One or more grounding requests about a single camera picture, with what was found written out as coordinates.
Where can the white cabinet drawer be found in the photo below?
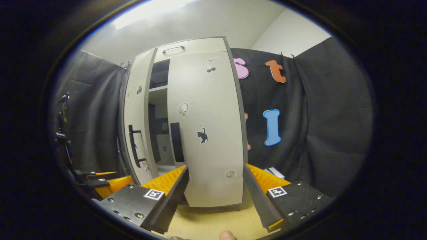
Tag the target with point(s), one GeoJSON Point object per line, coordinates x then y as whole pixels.
{"type": "Point", "coordinates": [200, 46]}

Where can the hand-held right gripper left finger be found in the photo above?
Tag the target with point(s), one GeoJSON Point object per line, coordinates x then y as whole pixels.
{"type": "Point", "coordinates": [170, 203]}

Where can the white and grey cabinet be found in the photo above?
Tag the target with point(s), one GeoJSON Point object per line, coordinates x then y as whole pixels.
{"type": "Point", "coordinates": [159, 75]}

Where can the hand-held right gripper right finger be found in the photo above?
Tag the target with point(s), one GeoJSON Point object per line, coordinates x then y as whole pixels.
{"type": "Point", "coordinates": [257, 200]}

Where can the black backdrop cloth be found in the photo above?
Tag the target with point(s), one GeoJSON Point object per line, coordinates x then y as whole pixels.
{"type": "Point", "coordinates": [93, 116]}
{"type": "Point", "coordinates": [327, 116]}

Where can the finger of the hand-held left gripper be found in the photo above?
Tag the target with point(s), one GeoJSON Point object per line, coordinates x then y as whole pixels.
{"type": "Point", "coordinates": [100, 176]}
{"type": "Point", "coordinates": [110, 188]}

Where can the white cabinet shelf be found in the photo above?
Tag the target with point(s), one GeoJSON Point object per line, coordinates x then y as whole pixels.
{"type": "Point", "coordinates": [158, 88]}
{"type": "Point", "coordinates": [165, 168]}

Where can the white cabinet door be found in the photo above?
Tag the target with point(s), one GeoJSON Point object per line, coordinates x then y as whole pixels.
{"type": "Point", "coordinates": [136, 110]}
{"type": "Point", "coordinates": [206, 160]}

